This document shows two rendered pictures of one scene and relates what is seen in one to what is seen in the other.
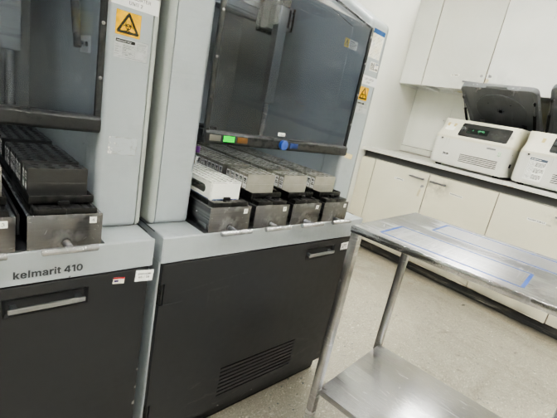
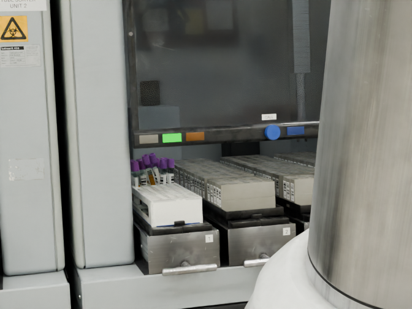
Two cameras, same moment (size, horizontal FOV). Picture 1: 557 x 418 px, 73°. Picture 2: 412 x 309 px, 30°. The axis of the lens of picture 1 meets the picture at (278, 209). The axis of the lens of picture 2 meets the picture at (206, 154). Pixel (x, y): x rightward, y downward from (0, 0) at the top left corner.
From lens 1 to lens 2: 66 cm
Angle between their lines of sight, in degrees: 32
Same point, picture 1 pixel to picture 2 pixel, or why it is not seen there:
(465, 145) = not seen: outside the picture
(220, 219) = (167, 252)
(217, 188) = (161, 209)
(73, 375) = not seen: outside the picture
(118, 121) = (17, 140)
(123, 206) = (39, 246)
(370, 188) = not seen: outside the picture
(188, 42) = (91, 27)
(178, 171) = (108, 192)
